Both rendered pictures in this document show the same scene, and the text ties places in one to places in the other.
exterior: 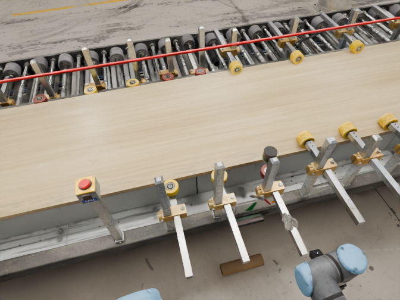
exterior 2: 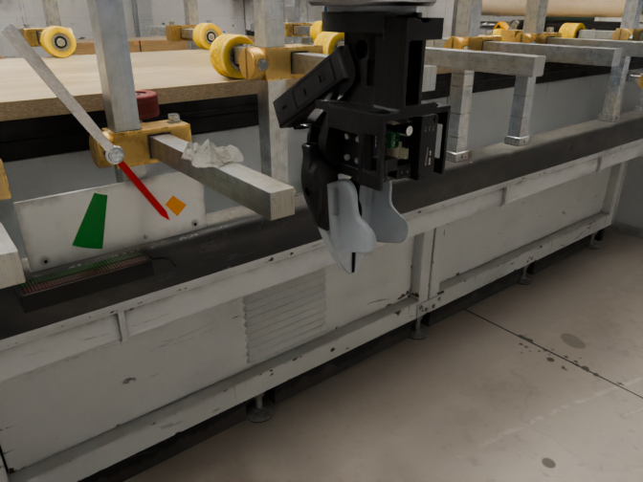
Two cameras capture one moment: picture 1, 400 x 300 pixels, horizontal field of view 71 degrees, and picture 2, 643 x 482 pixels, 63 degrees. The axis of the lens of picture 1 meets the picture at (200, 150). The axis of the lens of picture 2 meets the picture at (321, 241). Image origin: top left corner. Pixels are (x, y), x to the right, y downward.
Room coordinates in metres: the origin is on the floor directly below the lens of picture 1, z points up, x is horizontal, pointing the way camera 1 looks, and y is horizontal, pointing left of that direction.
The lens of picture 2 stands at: (-0.09, -0.25, 1.03)
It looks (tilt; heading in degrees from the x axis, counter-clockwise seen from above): 24 degrees down; 335
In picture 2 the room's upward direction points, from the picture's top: straight up
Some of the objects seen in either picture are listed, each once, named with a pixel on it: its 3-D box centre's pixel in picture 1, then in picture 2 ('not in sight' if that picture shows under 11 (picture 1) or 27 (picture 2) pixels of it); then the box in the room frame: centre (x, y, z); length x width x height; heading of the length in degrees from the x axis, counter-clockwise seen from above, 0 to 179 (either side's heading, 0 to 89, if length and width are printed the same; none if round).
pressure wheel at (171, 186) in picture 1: (171, 191); not in sight; (0.72, 0.15, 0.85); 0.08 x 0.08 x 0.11
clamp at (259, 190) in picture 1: (269, 188); (141, 142); (0.72, -0.34, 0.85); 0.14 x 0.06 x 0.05; 102
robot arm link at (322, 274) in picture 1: (318, 278); not in sight; (0.22, -0.36, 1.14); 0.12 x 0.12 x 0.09; 18
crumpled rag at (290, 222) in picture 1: (290, 220); (210, 148); (0.54, -0.40, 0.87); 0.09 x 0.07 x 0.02; 12
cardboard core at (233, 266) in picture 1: (241, 264); not in sight; (0.59, -0.26, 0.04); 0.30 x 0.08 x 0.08; 102
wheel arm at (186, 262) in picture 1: (179, 229); not in sight; (0.53, 0.11, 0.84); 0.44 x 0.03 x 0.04; 12
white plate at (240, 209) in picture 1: (258, 205); (121, 216); (0.68, -0.30, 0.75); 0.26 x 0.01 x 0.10; 102
